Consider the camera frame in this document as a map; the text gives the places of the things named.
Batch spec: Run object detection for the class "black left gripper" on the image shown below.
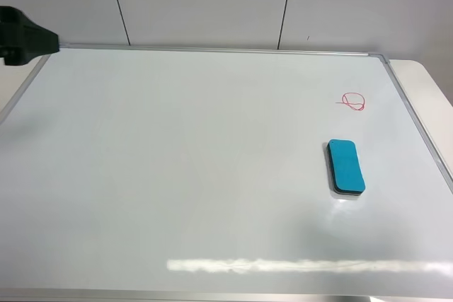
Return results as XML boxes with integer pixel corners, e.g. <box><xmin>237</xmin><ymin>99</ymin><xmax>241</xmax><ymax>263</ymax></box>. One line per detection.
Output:
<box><xmin>1</xmin><ymin>6</ymin><xmax>59</xmax><ymax>66</ymax></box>

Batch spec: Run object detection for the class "teal whiteboard eraser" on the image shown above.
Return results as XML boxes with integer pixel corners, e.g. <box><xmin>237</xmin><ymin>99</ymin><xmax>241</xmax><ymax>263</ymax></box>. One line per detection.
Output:
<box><xmin>323</xmin><ymin>139</ymin><xmax>366</xmax><ymax>197</ymax></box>

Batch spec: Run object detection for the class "red marker scribble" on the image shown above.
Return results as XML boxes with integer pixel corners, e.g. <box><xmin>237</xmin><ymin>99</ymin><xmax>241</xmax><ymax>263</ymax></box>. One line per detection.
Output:
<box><xmin>336</xmin><ymin>92</ymin><xmax>366</xmax><ymax>112</ymax></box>

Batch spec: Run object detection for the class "white whiteboard with aluminium frame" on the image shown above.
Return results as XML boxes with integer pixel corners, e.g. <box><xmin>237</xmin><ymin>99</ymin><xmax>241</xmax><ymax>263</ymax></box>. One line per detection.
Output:
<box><xmin>1</xmin><ymin>46</ymin><xmax>452</xmax><ymax>301</ymax></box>

